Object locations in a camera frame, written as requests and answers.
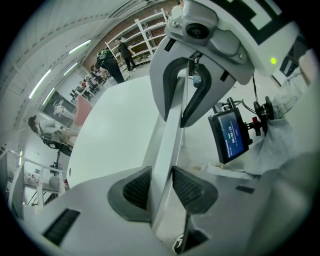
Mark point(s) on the small black monitor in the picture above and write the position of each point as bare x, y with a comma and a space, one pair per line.
231, 135

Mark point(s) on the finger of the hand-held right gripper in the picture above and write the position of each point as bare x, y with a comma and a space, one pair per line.
168, 80
205, 85

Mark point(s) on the pink sofa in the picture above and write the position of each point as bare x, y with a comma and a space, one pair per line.
82, 112

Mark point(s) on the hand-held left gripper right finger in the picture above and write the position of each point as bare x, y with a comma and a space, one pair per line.
190, 192

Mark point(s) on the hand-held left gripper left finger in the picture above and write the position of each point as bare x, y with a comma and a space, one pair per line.
135, 192

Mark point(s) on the person's light jeans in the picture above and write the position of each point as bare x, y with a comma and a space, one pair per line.
275, 145

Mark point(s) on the ceiling strip light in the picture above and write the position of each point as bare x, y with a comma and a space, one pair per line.
48, 96
71, 69
80, 47
40, 83

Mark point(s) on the white metal railing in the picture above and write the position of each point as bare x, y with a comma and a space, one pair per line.
40, 185

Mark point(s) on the white storage rack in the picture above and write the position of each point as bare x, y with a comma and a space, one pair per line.
145, 41

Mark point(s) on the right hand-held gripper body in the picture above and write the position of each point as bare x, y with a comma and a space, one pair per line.
277, 50

